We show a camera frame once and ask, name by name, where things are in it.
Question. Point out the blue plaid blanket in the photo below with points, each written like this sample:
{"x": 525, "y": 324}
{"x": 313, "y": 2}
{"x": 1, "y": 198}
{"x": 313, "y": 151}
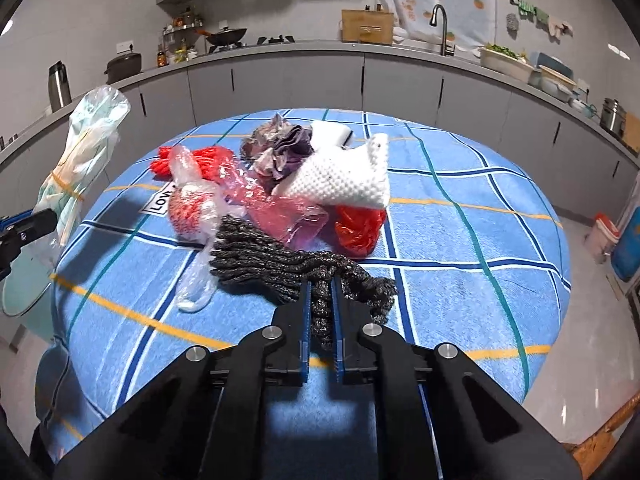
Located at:
{"x": 475, "y": 260}

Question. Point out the purple crumpled cloth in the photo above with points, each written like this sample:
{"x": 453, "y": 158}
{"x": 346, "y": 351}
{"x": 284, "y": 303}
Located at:
{"x": 292, "y": 152}

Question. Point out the dark grey mesh net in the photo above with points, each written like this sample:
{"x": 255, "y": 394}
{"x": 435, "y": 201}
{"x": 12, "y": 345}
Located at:
{"x": 260, "y": 255}

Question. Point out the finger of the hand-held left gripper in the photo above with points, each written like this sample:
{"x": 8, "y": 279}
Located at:
{"x": 30, "y": 232}
{"x": 12, "y": 220}

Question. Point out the spice rack with bottles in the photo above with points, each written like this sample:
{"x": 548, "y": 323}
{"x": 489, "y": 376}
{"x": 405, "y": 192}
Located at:
{"x": 182, "y": 35}

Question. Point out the brown sauce bottle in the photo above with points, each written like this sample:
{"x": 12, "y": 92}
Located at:
{"x": 161, "y": 57}

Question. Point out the black cooking pot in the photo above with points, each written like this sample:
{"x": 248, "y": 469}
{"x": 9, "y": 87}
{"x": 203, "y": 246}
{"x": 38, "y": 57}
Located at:
{"x": 122, "y": 67}

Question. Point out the clear bag with green contents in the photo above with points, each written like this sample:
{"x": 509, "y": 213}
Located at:
{"x": 80, "y": 160}

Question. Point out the wall hooks with cloths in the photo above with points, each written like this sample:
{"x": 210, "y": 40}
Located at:
{"x": 537, "y": 15}

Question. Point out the pink plaid cloth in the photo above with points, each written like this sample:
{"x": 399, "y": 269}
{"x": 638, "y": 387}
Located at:
{"x": 262, "y": 135}

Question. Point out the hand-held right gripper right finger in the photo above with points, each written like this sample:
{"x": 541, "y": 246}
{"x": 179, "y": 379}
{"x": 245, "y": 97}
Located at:
{"x": 338, "y": 330}

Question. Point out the clear bag with red mesh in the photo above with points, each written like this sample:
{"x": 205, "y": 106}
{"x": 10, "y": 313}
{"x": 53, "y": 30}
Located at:
{"x": 192, "y": 210}

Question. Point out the small wooden board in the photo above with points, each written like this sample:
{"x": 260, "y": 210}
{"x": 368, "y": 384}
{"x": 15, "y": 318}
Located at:
{"x": 632, "y": 132}

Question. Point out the stacked plastic containers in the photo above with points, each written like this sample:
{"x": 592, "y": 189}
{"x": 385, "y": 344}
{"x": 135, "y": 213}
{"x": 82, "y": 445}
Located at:
{"x": 552, "y": 80}

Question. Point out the stainless steel pot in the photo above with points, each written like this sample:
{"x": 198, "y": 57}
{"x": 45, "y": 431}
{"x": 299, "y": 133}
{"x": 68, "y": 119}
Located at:
{"x": 612, "y": 117}

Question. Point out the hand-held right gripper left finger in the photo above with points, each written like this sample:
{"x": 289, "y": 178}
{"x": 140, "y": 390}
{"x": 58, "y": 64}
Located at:
{"x": 305, "y": 330}

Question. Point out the dark kitchen faucet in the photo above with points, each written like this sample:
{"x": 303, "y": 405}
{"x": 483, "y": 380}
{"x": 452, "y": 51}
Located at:
{"x": 444, "y": 25}

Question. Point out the pink plastic bag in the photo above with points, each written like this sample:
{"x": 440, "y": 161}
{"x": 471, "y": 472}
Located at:
{"x": 285, "y": 215}

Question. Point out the round ceiling light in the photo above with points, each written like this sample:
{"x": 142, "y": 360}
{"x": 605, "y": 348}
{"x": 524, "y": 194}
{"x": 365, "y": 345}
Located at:
{"x": 619, "y": 51}

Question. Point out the orange red plastic bag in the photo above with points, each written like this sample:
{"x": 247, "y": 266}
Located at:
{"x": 357, "y": 232}

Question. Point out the red mesh net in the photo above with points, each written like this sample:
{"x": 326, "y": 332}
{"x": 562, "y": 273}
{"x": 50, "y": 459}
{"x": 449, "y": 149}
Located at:
{"x": 210, "y": 160}

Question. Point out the grey kitchen counter cabinets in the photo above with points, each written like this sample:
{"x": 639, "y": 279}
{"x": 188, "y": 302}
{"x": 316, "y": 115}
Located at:
{"x": 325, "y": 85}

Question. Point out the basin with green vegetables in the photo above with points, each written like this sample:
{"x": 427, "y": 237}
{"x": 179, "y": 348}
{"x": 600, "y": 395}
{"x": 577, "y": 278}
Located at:
{"x": 502, "y": 62}

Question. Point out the black wok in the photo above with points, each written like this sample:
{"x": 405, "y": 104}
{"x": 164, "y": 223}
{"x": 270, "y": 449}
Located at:
{"x": 227, "y": 35}

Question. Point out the red and white container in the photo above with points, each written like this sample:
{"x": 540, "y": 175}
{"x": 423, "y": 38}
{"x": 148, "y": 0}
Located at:
{"x": 602, "y": 237}

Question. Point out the white knitted glove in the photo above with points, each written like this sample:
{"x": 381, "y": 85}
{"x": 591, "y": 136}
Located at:
{"x": 340, "y": 180}

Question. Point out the gas stove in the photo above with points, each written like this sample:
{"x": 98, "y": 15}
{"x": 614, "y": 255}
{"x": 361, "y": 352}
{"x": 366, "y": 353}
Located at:
{"x": 272, "y": 40}

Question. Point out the white sponge block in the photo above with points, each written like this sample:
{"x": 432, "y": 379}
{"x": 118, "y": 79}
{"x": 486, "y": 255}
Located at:
{"x": 330, "y": 135}

